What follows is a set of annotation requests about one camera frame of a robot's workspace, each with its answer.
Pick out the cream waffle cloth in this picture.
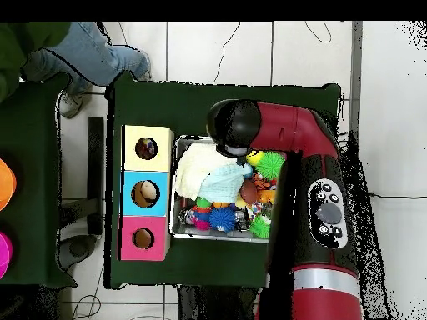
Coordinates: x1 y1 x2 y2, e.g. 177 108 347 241
173 142 239 201

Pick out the colourful patterned cloth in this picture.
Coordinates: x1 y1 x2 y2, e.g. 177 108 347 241
135 137 158 160

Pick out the silver mesh bin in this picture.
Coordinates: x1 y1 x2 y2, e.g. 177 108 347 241
168 134 288 243

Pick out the wooden box with three holes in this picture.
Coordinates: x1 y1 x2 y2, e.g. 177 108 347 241
118 124 175 262

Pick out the light blue waffle cloth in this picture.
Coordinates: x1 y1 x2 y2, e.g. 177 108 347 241
198 162 254 204

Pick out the brown toy football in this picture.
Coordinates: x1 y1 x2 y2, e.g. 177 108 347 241
239 179 258 204

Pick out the blue spiky rubber ball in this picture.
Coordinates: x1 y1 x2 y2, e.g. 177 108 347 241
208 206 238 233

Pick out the yellow ball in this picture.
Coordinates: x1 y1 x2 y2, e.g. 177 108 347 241
245 149 264 167

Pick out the green spiky rubber ball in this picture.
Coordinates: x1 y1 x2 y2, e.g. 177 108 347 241
255 151 286 181

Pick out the dark green table cloth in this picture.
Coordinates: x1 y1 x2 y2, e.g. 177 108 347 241
104 70 343 289

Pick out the person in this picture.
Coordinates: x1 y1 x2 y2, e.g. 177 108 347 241
0 21 151 119

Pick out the green cloth side table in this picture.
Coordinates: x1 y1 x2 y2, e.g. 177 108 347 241
0 72 76 288

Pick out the orange round object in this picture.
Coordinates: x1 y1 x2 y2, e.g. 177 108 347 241
0 157 18 212

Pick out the pink round object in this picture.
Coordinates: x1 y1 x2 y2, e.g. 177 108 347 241
0 231 13 279

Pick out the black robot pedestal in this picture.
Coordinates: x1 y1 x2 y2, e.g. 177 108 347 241
176 284 268 320

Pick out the black floor cable with plug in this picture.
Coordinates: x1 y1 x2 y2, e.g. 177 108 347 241
368 192 427 201

